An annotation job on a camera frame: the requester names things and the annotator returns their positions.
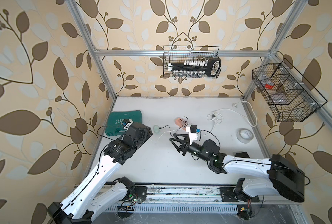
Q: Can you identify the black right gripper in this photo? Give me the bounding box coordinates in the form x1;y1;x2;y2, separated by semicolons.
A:
171;133;210;163

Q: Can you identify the white usb cable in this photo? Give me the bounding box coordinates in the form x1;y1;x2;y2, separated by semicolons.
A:
150;127;187;143

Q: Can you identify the mint green earbuds case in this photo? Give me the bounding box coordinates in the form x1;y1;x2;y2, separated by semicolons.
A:
153;125;160;133

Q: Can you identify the black usb cable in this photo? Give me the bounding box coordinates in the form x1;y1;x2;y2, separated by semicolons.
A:
158;116;189;133

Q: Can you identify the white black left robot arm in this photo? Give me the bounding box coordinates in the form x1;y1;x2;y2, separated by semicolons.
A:
47;120;153;224

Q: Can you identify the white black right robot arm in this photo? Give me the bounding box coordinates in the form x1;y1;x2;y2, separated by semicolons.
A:
169;134;307;203

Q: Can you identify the pink power strip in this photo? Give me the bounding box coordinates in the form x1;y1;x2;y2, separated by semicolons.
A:
175;118;186;127

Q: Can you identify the green plastic tool case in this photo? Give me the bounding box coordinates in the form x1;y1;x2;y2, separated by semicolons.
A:
105;110;142;137

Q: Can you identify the white tape roll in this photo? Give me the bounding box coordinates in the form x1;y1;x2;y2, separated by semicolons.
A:
236;128;254;144

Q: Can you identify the black block on table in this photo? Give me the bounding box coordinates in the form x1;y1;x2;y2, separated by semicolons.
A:
235;152;250;159

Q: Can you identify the black white socket set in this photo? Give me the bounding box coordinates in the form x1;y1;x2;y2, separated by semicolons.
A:
166;58;222;78

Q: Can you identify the red object in basket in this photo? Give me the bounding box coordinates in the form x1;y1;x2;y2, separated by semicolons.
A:
264;81;275;90

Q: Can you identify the white power strip cord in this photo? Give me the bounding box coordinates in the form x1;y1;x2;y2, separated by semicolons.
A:
206;100;258;127

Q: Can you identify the aluminium frame rail front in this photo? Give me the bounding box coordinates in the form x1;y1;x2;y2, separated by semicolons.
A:
67;183;302;215

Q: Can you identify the black wire basket back wall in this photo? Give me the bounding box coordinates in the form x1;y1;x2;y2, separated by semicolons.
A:
162;45;222;79

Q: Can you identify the black wire basket wall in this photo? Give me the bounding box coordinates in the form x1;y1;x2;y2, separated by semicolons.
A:
252;58;328;122
162;45;222;79

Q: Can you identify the black wire basket right wall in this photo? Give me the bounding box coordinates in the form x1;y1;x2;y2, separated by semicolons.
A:
252;58;328;122

